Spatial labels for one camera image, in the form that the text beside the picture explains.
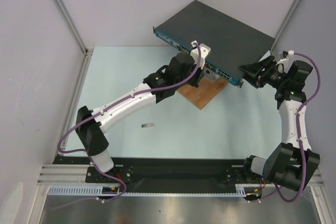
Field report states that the metal switch stand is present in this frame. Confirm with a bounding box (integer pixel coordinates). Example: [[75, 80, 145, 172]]
[[204, 68, 219, 82]]

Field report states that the purple cable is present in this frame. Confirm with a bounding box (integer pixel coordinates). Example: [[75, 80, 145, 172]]
[[246, 50, 322, 204], [51, 45, 204, 210]]

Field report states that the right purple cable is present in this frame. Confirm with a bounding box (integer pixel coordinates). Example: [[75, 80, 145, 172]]
[[246, 50, 322, 204]]

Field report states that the black blue network switch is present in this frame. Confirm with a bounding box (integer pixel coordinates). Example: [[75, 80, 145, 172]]
[[153, 0, 275, 88]]

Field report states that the wooden base board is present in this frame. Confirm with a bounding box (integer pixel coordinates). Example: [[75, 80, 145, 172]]
[[177, 77, 229, 110]]

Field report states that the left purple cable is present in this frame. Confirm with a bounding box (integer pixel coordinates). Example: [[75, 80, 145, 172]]
[[51, 45, 204, 210]]

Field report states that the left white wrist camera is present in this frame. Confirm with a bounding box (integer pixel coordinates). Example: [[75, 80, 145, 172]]
[[190, 40, 211, 69]]

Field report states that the right aluminium frame post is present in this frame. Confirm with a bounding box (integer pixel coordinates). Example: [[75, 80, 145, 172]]
[[270, 0, 302, 52]]

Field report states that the aluminium frame post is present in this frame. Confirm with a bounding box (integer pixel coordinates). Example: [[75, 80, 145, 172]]
[[270, 0, 302, 52], [36, 0, 92, 57]]

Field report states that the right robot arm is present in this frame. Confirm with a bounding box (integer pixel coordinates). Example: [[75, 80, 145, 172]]
[[239, 56, 320, 192]]

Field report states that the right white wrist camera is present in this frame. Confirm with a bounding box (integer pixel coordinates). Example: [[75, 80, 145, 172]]
[[277, 50, 295, 66]]

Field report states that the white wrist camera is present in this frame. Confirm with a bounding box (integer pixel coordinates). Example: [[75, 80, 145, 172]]
[[277, 50, 295, 66], [190, 40, 211, 69]]

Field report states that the left aluminium frame post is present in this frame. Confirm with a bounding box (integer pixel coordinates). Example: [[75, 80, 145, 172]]
[[36, 0, 92, 57]]

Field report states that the silver SFP module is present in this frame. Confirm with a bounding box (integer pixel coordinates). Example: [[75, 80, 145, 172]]
[[141, 123, 155, 128]]

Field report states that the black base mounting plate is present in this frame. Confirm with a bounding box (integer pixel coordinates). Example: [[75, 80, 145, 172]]
[[53, 156, 289, 194]]

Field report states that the white slotted cable duct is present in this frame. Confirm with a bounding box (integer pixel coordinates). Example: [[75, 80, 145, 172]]
[[48, 184, 260, 197]]

